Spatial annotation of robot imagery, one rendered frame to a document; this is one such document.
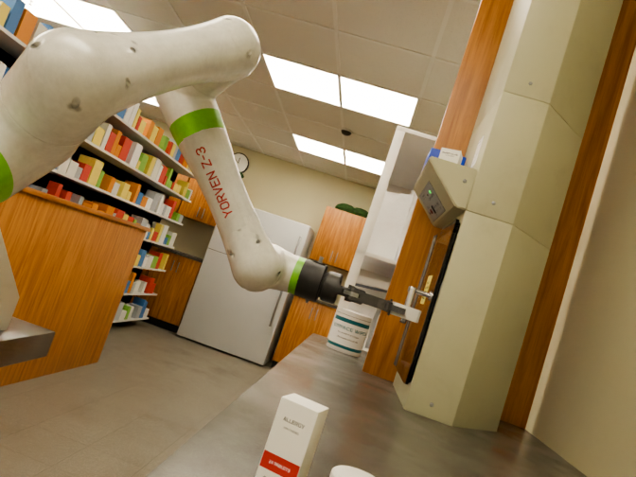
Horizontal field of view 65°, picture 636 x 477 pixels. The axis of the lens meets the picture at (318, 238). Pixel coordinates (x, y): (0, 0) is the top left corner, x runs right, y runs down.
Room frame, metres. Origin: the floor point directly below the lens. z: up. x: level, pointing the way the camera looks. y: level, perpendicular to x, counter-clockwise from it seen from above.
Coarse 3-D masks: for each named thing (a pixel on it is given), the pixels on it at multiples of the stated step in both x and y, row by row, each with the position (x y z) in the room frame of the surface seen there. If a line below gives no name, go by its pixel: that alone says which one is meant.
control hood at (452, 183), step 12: (432, 156) 1.14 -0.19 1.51; (432, 168) 1.15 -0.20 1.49; (444, 168) 1.13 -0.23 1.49; (456, 168) 1.13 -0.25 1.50; (468, 168) 1.12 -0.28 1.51; (420, 180) 1.31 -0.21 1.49; (432, 180) 1.20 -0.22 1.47; (444, 180) 1.13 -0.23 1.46; (456, 180) 1.13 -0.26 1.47; (468, 180) 1.12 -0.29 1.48; (420, 192) 1.38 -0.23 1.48; (444, 192) 1.15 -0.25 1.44; (456, 192) 1.12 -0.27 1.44; (468, 192) 1.12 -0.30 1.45; (444, 204) 1.21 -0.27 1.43; (456, 204) 1.12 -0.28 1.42; (444, 216) 1.27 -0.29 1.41; (456, 216) 1.22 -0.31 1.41
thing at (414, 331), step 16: (448, 240) 1.16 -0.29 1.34; (432, 256) 1.36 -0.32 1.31; (448, 256) 1.13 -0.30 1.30; (432, 272) 1.27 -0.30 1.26; (432, 288) 1.18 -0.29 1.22; (416, 304) 1.37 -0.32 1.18; (432, 304) 1.13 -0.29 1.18; (416, 336) 1.18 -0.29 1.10; (400, 352) 1.39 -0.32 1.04; (416, 352) 1.13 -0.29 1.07; (400, 368) 1.28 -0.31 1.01
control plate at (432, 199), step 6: (426, 186) 1.28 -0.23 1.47; (432, 186) 1.23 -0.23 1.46; (426, 192) 1.31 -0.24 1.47; (432, 192) 1.26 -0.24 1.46; (420, 198) 1.41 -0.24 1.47; (426, 198) 1.35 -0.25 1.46; (432, 198) 1.29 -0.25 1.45; (438, 198) 1.22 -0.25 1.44; (426, 204) 1.38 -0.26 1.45; (432, 204) 1.32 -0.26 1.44; (432, 210) 1.35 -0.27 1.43; (438, 210) 1.28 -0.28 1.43; (444, 210) 1.23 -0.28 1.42; (432, 216) 1.39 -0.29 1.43; (438, 216) 1.31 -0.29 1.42
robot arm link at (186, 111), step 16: (160, 96) 1.05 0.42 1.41; (176, 96) 1.03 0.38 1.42; (192, 96) 1.03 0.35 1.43; (176, 112) 1.04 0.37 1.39; (192, 112) 1.03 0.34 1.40; (208, 112) 1.05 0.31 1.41; (176, 128) 1.05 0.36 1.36; (192, 128) 1.03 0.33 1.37; (208, 128) 1.04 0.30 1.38; (224, 128) 1.08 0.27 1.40
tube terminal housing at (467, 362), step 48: (528, 144) 1.11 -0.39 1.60; (576, 144) 1.22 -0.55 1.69; (480, 192) 1.12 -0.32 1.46; (528, 192) 1.12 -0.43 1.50; (480, 240) 1.12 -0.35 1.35; (528, 240) 1.16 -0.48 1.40; (480, 288) 1.11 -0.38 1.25; (528, 288) 1.20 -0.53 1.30; (432, 336) 1.12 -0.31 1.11; (480, 336) 1.11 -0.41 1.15; (432, 384) 1.12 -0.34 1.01; (480, 384) 1.15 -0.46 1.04
